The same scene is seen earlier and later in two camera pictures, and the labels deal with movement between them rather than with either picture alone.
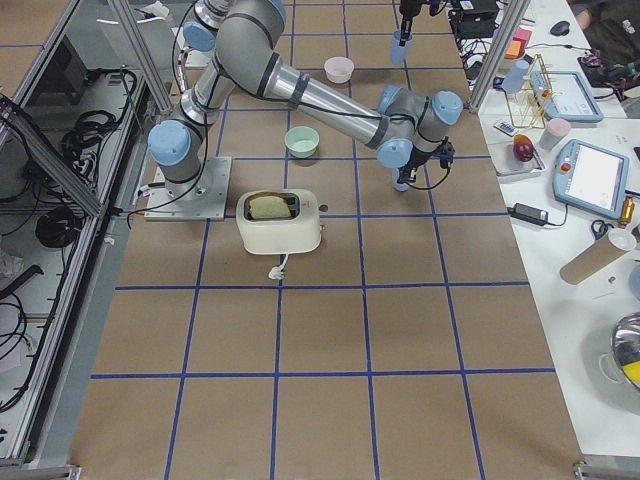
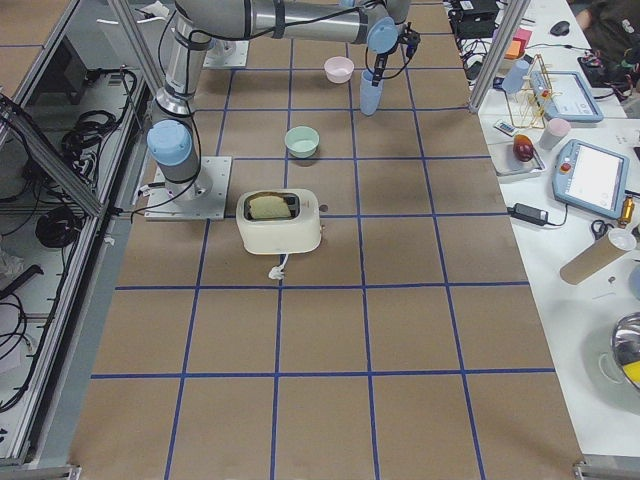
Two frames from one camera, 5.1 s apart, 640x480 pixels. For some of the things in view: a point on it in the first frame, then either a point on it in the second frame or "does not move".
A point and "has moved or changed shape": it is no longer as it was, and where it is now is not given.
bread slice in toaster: (269, 207) does not move
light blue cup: (402, 187) has moved or changed shape
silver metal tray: (506, 162) does not move
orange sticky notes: (518, 43) does not move
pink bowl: (339, 69) does not move
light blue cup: (400, 53) has moved or changed shape
